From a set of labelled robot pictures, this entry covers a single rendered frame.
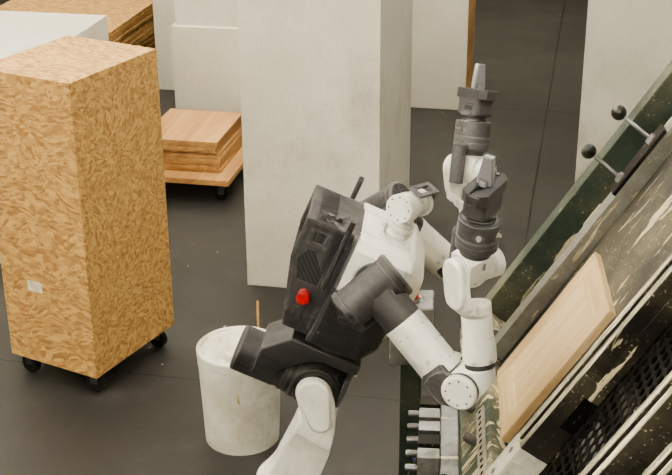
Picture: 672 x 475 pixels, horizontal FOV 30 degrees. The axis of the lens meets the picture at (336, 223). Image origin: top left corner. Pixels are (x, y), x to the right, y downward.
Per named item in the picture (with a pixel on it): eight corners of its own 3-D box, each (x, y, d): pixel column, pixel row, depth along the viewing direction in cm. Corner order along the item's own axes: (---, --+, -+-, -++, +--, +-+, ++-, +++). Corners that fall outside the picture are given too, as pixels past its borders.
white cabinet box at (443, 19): (386, 84, 845) (387, -22, 817) (472, 89, 835) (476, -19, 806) (374, 105, 805) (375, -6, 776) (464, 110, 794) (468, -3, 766)
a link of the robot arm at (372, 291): (376, 344, 263) (335, 293, 264) (376, 340, 272) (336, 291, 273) (419, 309, 263) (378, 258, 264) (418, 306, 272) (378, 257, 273)
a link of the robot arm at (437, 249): (462, 304, 317) (405, 254, 307) (445, 283, 328) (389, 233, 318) (494, 272, 316) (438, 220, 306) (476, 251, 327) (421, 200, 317)
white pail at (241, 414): (216, 406, 472) (210, 295, 453) (293, 415, 466) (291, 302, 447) (190, 453, 443) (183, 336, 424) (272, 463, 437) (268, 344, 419)
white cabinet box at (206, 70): (217, 104, 808) (211, -6, 779) (304, 109, 797) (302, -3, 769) (177, 146, 736) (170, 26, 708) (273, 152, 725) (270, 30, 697)
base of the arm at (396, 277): (363, 342, 264) (329, 300, 263) (359, 331, 277) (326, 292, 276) (419, 297, 264) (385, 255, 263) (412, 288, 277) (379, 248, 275)
